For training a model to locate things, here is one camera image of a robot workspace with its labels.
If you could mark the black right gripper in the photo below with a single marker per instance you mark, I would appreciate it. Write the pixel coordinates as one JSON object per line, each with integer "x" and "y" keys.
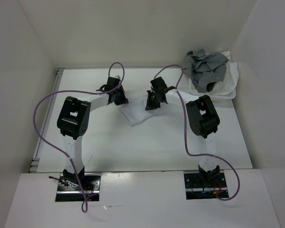
{"x": 150, "y": 106}

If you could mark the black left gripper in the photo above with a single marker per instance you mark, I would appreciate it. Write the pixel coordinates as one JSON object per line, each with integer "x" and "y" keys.
{"x": 123, "y": 100}

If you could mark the white skirt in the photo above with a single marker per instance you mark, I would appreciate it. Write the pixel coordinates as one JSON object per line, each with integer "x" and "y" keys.
{"x": 226, "y": 89}
{"x": 135, "y": 111}

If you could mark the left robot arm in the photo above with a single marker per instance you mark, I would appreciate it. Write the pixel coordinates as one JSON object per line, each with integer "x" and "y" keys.
{"x": 73, "y": 124}

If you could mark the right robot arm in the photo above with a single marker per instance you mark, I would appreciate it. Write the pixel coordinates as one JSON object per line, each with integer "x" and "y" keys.
{"x": 199, "y": 114}

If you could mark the grey skirt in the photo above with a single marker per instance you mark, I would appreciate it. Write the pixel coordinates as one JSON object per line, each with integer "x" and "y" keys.
{"x": 205, "y": 70}

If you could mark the white skirt in pile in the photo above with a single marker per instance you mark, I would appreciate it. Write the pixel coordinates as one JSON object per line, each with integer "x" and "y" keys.
{"x": 226, "y": 89}

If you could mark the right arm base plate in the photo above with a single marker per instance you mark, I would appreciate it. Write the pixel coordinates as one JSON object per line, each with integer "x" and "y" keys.
{"x": 196, "y": 189}

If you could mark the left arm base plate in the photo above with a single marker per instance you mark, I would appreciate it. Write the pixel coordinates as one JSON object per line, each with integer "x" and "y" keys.
{"x": 67, "y": 192}

